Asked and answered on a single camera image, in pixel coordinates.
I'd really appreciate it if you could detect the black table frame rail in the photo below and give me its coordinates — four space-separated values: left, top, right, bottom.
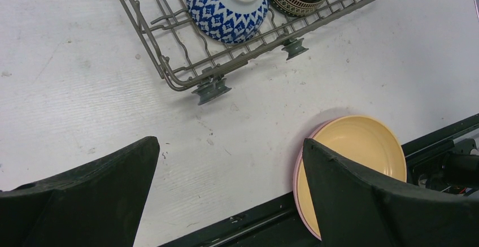
169 115 478 246

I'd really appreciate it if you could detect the orange patterned small bowl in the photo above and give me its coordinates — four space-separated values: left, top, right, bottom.
186 0 269 45

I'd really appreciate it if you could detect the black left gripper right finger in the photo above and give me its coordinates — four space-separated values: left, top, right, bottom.
303 138 478 246

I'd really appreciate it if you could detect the light pink smooth plate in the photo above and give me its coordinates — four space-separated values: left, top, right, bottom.
292 119 338 241

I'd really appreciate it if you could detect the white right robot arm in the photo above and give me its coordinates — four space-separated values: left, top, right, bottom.
419 153 478 196

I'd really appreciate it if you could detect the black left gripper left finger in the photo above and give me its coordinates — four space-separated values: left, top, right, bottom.
1 136 160 246

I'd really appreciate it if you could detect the grey wire dish rack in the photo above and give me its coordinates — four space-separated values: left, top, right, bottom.
119 0 376 105

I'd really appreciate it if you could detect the cream plate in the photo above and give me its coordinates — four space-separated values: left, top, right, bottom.
293 115 407 240

